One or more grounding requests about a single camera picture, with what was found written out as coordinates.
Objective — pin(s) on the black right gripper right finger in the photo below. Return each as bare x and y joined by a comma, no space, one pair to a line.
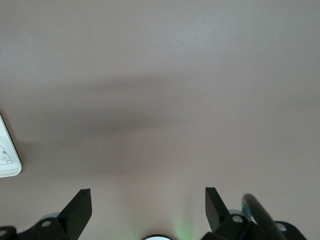
215,210

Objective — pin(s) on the cream plastic tray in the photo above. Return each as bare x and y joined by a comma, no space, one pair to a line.
7,150

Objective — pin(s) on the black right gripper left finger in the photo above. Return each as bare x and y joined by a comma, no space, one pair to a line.
75,212

